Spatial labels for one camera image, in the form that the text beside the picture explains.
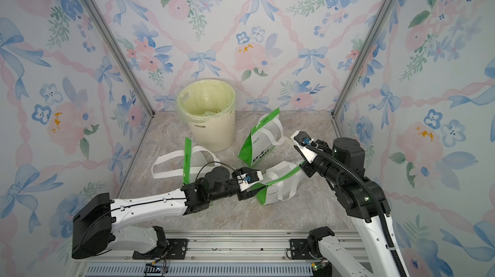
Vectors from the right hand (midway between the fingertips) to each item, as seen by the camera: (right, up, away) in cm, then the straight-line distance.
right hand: (301, 143), depth 63 cm
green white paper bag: (-53, -12, +35) cm, 65 cm away
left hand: (-12, -13, +8) cm, 20 cm away
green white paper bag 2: (-9, +4, +18) cm, 21 cm away
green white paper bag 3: (-6, -14, +5) cm, 15 cm away
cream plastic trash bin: (-32, +3, +27) cm, 42 cm away
